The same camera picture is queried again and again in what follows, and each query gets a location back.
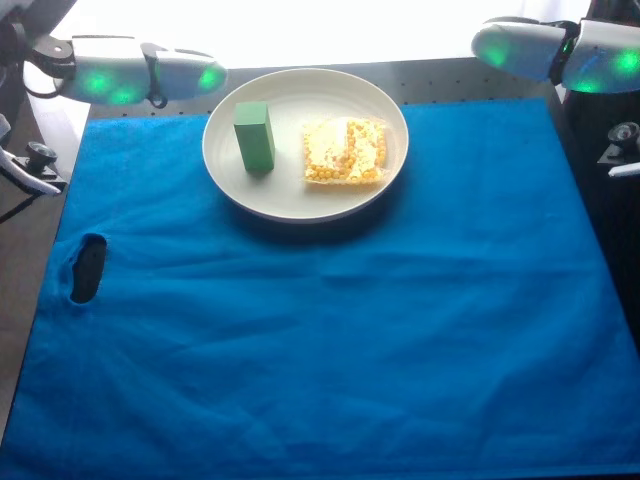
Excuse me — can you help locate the small green object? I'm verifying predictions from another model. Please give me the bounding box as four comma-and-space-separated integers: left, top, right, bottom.
233, 101, 276, 175

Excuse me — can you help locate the white round plate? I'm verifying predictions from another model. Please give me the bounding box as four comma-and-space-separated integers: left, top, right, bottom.
201, 67, 410, 225

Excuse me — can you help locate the yellow cheese slice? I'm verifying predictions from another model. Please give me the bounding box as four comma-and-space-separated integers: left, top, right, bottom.
301, 115, 390, 191

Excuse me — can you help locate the blue cloth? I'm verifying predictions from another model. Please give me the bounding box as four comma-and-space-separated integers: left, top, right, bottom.
0, 97, 640, 480

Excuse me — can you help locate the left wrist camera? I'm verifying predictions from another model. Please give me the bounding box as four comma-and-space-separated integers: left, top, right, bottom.
13, 141, 69, 194

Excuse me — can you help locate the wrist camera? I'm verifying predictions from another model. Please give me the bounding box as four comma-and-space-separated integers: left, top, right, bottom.
13, 141, 69, 194
597, 121, 640, 166

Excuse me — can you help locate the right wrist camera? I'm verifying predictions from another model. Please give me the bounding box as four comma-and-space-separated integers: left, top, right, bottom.
597, 121, 640, 166

